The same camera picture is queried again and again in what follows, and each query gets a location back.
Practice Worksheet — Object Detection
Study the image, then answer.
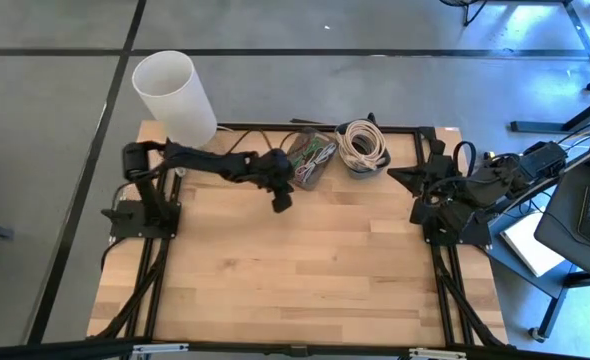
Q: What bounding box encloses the black aluminium table frame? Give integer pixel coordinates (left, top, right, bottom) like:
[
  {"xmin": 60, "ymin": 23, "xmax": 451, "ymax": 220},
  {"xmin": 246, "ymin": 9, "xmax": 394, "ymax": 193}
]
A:
[{"xmin": 0, "ymin": 122, "xmax": 590, "ymax": 360}]

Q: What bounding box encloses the pink braided cable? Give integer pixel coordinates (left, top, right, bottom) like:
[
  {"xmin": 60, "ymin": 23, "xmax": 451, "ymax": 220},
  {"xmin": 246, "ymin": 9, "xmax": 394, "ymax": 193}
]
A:
[{"xmin": 293, "ymin": 149, "xmax": 321, "ymax": 182}]

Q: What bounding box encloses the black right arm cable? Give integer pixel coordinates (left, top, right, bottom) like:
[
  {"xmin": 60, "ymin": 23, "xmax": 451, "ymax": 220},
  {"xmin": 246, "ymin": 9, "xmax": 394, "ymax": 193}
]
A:
[{"xmin": 451, "ymin": 140, "xmax": 478, "ymax": 177}]

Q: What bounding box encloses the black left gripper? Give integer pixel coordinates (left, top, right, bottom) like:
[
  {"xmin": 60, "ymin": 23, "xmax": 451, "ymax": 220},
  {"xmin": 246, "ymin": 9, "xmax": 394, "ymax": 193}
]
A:
[{"xmin": 248, "ymin": 148, "xmax": 296, "ymax": 214}]

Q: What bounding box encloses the dark green plastic basket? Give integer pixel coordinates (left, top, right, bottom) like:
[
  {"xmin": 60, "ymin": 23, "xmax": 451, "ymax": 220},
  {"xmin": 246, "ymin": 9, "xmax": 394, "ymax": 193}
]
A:
[{"xmin": 334, "ymin": 113, "xmax": 392, "ymax": 180}]

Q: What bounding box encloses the grey laptop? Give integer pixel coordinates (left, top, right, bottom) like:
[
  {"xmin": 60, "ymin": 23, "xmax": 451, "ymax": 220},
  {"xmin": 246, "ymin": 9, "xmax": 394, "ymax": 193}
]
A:
[{"xmin": 533, "ymin": 97, "xmax": 590, "ymax": 290}]

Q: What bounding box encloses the dark laptop cart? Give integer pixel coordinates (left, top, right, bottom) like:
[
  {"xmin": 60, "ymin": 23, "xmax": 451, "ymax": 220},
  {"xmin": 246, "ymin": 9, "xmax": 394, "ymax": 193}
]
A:
[{"xmin": 485, "ymin": 212, "xmax": 590, "ymax": 345}]

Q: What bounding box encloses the green cable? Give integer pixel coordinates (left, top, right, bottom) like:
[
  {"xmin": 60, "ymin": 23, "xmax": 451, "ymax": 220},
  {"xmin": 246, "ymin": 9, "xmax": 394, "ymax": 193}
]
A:
[{"xmin": 297, "ymin": 135, "xmax": 329, "ymax": 169}]

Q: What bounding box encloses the white cable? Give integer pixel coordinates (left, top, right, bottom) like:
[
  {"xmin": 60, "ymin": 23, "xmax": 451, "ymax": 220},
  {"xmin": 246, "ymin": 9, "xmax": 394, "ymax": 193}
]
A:
[{"xmin": 294, "ymin": 143, "xmax": 338, "ymax": 184}]

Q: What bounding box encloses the grey plastic basket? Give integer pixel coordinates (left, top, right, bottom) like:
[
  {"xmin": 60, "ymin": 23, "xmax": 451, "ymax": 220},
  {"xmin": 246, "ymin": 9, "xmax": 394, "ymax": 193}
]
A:
[{"xmin": 285, "ymin": 126, "xmax": 340, "ymax": 192}]

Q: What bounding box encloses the beige cable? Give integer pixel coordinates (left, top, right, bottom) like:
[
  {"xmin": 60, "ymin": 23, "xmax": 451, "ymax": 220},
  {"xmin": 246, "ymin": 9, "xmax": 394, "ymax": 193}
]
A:
[
  {"xmin": 335, "ymin": 142, "xmax": 379, "ymax": 173},
  {"xmin": 341, "ymin": 119, "xmax": 388, "ymax": 162}
]

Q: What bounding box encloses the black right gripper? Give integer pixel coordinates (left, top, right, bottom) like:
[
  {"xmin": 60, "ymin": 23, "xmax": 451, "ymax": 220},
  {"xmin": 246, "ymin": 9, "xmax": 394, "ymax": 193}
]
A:
[{"xmin": 387, "ymin": 154, "xmax": 459, "ymax": 199}]

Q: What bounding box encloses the black stand base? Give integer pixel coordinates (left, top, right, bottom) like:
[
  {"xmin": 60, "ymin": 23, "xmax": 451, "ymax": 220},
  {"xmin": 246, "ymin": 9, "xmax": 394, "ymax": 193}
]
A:
[{"xmin": 509, "ymin": 88, "xmax": 590, "ymax": 134}]

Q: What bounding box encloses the white cylinder shade table lamp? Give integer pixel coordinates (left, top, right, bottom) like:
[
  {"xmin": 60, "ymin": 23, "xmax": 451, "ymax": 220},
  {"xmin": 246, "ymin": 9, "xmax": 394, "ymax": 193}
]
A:
[{"xmin": 131, "ymin": 49, "xmax": 219, "ymax": 149}]

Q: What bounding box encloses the white notebook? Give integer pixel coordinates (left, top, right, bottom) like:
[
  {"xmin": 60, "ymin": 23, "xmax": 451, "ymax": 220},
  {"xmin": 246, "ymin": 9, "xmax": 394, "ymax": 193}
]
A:
[{"xmin": 498, "ymin": 212, "xmax": 567, "ymax": 279}]

